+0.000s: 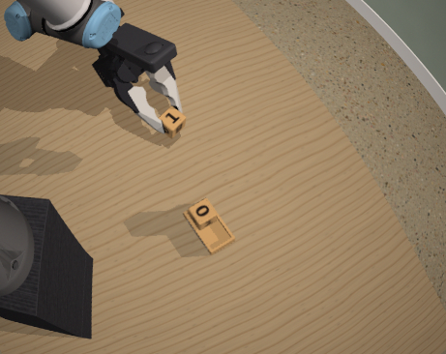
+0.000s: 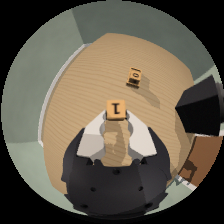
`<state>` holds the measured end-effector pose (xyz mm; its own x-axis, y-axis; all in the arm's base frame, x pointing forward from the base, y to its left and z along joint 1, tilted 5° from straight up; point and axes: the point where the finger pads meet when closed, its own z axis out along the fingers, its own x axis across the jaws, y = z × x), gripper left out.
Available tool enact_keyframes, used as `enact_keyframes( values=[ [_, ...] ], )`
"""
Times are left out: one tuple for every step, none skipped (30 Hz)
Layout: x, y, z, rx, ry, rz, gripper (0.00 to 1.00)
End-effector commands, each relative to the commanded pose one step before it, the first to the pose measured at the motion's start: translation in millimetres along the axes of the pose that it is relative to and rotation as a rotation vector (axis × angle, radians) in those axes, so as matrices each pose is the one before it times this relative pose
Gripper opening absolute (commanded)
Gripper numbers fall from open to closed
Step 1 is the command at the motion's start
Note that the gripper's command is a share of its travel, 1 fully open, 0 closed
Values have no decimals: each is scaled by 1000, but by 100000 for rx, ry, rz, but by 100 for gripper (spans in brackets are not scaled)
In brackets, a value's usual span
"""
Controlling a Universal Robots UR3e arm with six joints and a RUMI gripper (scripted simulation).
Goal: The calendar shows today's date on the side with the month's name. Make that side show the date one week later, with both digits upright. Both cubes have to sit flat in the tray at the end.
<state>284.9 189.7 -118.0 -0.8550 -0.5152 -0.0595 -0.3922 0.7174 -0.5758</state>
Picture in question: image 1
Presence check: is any tan wooden cube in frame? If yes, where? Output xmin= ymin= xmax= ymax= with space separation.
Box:
xmin=189 ymin=198 xmax=217 ymax=230
xmin=159 ymin=106 xmax=186 ymax=138

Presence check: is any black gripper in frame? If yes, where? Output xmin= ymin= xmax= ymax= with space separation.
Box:
xmin=92 ymin=45 xmax=183 ymax=133

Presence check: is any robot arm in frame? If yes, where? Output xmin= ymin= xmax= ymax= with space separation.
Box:
xmin=0 ymin=0 xmax=177 ymax=296

